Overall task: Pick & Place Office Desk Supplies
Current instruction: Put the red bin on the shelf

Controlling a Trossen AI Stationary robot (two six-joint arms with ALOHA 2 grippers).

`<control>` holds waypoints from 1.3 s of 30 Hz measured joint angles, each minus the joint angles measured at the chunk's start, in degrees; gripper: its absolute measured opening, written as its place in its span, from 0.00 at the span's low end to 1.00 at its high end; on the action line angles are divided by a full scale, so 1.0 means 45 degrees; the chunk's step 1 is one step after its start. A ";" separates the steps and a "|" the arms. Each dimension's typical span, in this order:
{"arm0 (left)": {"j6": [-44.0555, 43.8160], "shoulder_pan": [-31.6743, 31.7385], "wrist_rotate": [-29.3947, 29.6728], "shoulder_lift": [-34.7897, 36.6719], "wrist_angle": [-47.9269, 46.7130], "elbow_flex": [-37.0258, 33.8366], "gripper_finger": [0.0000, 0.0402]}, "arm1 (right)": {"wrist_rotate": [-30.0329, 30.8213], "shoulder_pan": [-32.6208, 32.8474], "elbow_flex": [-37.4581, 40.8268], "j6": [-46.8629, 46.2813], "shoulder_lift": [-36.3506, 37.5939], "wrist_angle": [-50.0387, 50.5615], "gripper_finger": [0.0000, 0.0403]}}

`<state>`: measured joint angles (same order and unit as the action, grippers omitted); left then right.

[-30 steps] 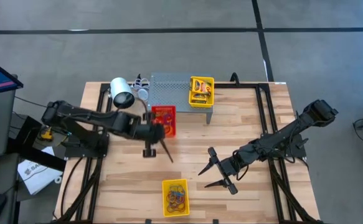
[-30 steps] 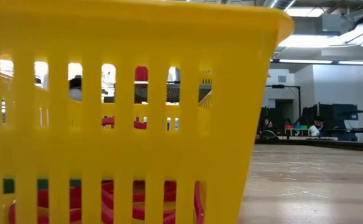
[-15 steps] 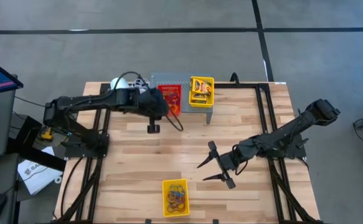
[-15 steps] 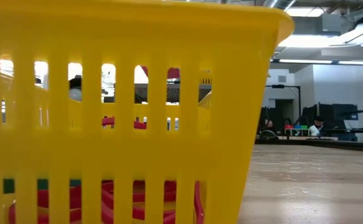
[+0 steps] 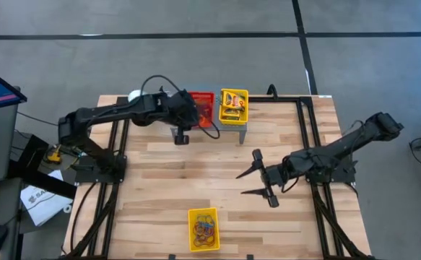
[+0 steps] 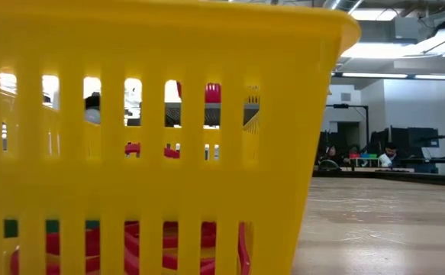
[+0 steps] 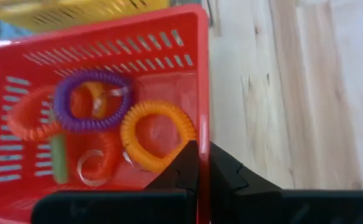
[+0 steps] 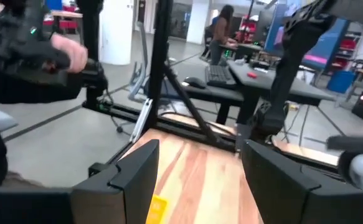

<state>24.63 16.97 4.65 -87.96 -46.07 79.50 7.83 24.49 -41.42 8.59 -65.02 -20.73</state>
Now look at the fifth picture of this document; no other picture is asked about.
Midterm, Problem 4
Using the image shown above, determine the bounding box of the red rubber band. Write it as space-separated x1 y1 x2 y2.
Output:
192 215 217 247

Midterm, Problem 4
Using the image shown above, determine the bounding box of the yellow black tool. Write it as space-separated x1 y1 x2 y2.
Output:
45 146 64 164

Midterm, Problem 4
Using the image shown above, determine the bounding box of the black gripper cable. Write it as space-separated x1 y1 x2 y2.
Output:
195 115 221 140
140 74 182 99
281 175 302 194

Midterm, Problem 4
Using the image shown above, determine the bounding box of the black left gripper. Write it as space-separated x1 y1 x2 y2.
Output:
165 90 200 146

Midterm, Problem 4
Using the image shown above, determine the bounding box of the black stand base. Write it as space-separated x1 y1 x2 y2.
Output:
7 133 78 200

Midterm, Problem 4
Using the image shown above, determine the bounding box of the grey perforated metal shelf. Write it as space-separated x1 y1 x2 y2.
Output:
169 84 249 145

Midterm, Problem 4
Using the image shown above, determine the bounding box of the orange coil wristband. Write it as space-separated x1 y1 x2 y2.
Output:
199 108 213 128

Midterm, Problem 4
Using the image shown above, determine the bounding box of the black aluminium table frame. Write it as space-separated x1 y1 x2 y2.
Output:
64 94 374 260

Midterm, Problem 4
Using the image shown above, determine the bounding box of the white printed paper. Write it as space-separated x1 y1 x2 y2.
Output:
19 169 74 228

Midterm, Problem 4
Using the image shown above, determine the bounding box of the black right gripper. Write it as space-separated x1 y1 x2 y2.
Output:
235 149 289 209

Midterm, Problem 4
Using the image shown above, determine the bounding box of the yellow plastic basket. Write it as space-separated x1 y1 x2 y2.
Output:
218 87 250 126
187 207 221 253

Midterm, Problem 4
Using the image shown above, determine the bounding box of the red plastic basket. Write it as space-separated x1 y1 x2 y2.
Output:
187 90 216 130

